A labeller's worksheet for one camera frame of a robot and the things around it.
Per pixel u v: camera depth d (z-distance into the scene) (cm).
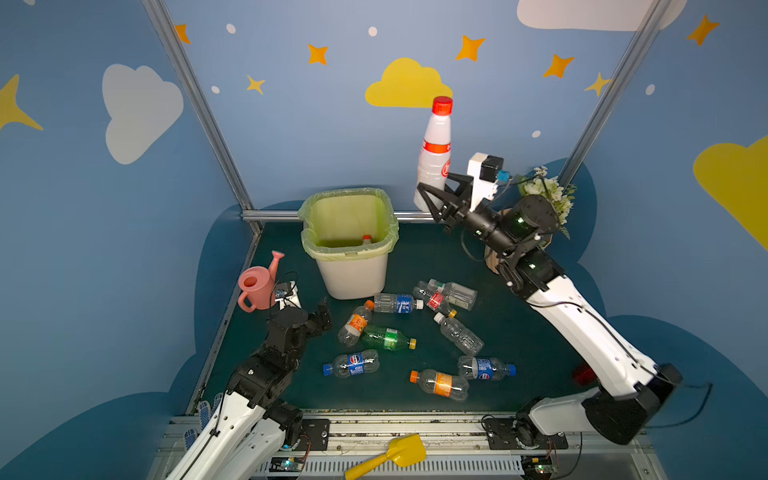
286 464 71
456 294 99
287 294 62
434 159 49
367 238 104
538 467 71
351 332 91
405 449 72
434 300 95
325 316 67
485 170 45
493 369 80
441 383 78
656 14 69
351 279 95
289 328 52
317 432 75
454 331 88
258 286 88
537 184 92
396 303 93
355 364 81
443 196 51
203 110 85
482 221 51
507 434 74
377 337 86
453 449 73
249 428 48
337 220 97
